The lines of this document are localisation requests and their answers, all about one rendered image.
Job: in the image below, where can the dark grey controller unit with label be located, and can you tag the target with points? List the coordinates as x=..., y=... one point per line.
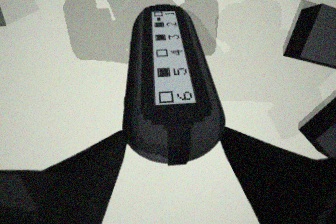
x=172, y=111

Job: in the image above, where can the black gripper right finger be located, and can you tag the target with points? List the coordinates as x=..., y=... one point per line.
x=282, y=187

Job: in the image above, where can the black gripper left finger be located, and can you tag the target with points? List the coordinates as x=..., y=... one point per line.
x=74, y=191

